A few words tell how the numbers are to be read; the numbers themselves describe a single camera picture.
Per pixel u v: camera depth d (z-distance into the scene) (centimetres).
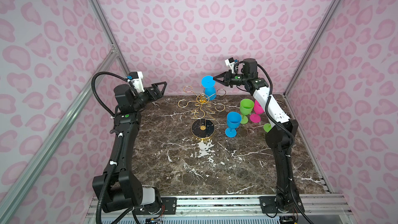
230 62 79
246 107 93
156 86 64
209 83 82
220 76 80
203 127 100
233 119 94
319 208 73
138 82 65
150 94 64
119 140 47
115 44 90
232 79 76
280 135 62
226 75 78
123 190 40
